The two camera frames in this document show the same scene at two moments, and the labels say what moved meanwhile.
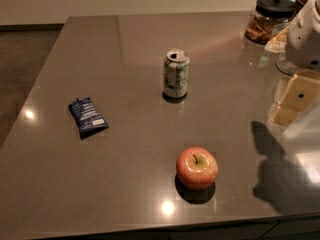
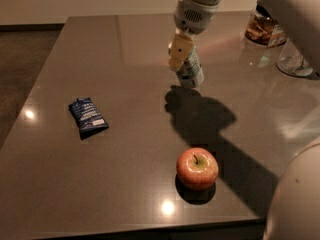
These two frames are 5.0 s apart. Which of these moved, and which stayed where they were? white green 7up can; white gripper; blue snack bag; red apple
Moved: white green 7up can; white gripper
Stayed: red apple; blue snack bag
